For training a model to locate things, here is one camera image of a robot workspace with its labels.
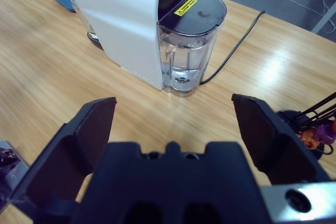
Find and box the orange coffee capsule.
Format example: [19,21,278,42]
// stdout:
[296,126,322,151]

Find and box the black machine power cord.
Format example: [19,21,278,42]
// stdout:
[199,10,266,85]

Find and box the black capsule stand with rods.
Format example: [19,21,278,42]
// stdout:
[276,95,336,161]

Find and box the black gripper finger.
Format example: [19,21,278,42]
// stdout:
[7,97,118,222]
[231,93,332,186]

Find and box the purple coffee capsule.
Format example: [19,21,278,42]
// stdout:
[314,122,336,145]

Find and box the white coffee machine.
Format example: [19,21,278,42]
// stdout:
[62,0,194,91]

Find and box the clear water tank grey lid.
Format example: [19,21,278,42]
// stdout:
[156,0,227,98]

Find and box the clear glass cup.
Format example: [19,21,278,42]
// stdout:
[70,0,100,40]

